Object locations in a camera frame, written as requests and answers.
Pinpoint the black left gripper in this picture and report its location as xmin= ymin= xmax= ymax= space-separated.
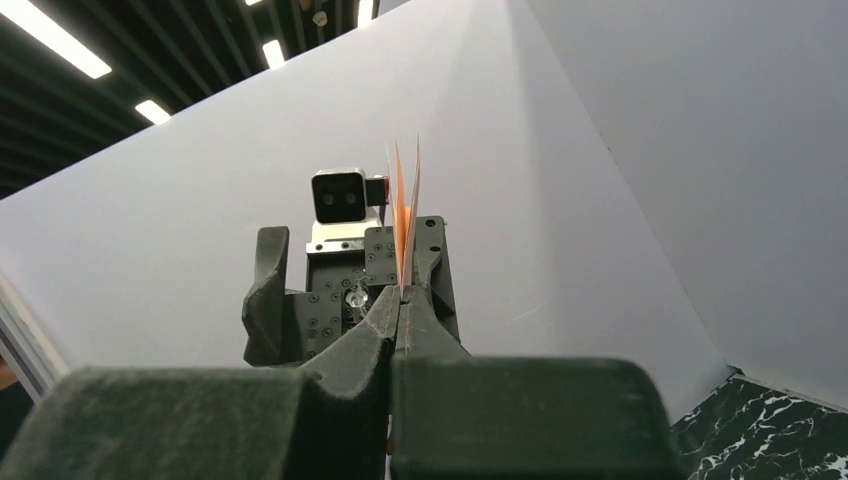
xmin=242 ymin=216 xmax=460 ymax=366

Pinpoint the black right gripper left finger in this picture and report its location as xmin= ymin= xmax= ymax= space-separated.
xmin=1 ymin=287 xmax=401 ymax=479

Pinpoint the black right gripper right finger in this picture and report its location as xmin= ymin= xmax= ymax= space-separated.
xmin=389 ymin=284 xmax=690 ymax=480

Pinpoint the peach lined letter paper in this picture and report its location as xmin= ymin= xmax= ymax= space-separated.
xmin=387 ymin=137 xmax=421 ymax=293

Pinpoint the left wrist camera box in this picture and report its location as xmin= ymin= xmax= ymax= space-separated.
xmin=310 ymin=167 xmax=389 ymax=225

